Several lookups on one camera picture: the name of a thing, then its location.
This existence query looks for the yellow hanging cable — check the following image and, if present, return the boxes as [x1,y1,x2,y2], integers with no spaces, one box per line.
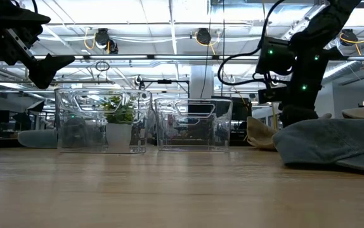
[271,103,280,131]

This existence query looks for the black ceiling cord reel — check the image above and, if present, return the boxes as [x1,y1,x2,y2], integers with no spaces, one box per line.
[93,27,119,54]
[340,28,359,47]
[195,27,212,46]

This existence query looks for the green plant in white pot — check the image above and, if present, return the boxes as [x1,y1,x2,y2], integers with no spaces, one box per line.
[101,94,137,148]

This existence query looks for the clear plastic storage bin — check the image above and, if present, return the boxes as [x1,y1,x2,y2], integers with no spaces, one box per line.
[154,97,233,152]
[54,87,153,155]

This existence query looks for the blue denim cap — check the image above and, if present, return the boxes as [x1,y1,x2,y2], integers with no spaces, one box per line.
[272,118,364,175]
[17,129,58,149]

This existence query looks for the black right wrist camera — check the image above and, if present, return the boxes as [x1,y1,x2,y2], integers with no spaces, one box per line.
[257,85,288,105]

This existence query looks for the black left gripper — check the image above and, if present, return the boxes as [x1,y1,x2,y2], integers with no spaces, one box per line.
[0,27,76,90]

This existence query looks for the black aluminium rig frame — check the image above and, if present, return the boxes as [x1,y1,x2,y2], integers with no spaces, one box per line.
[32,54,364,61]

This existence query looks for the black background rig frame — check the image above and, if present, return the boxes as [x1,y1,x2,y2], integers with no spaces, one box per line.
[139,75,191,99]

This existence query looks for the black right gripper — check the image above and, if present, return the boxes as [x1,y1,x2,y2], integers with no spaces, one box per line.
[279,55,325,129]

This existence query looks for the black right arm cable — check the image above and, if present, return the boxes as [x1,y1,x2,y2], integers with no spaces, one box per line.
[216,0,287,87]

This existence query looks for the black computer monitor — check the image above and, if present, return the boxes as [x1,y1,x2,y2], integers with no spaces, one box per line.
[231,96,253,147]

